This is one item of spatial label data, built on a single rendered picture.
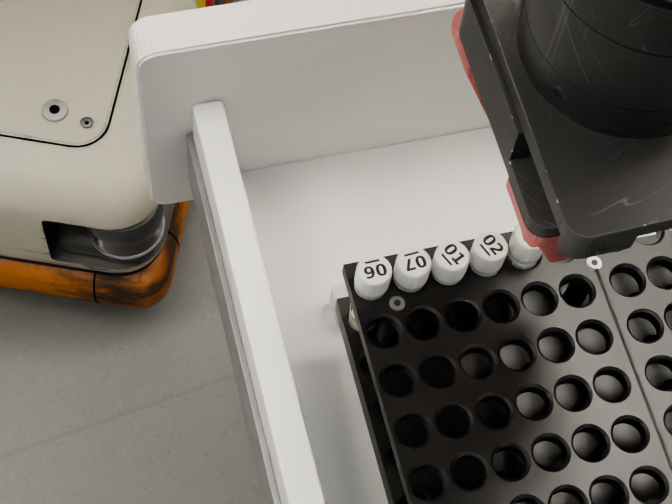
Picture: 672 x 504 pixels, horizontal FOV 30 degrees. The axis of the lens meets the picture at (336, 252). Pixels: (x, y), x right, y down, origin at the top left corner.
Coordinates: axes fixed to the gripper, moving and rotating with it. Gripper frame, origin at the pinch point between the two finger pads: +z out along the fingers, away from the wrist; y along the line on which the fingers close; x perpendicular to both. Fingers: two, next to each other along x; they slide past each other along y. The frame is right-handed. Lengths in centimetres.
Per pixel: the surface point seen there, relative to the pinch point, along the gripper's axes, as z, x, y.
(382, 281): 2.6, 5.9, -0.4
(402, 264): 2.6, 5.0, 0.1
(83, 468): 94, 26, 22
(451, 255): 2.7, 3.3, 0.0
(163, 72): 2.1, 11.4, 9.1
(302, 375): 10.0, 8.6, -0.6
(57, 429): 94, 27, 27
